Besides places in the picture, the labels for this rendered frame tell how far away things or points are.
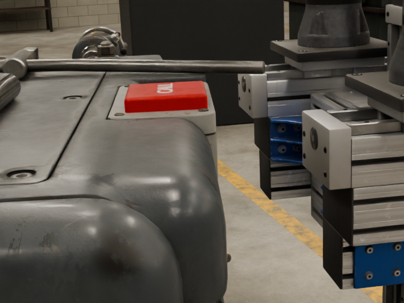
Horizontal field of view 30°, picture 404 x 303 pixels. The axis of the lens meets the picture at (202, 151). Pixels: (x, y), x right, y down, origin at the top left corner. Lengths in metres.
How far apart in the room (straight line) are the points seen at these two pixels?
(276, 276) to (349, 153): 2.23
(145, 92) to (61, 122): 0.07
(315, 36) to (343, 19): 0.07
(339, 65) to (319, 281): 1.79
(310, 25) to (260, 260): 2.00
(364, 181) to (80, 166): 0.73
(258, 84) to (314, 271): 1.89
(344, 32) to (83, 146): 1.15
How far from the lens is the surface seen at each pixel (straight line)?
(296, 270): 3.35
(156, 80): 0.69
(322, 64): 1.57
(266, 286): 3.20
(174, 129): 0.49
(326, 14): 1.58
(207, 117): 0.53
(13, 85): 0.61
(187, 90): 0.56
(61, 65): 0.74
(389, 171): 1.11
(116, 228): 0.35
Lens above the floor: 1.37
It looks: 15 degrees down
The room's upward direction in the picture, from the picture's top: 3 degrees counter-clockwise
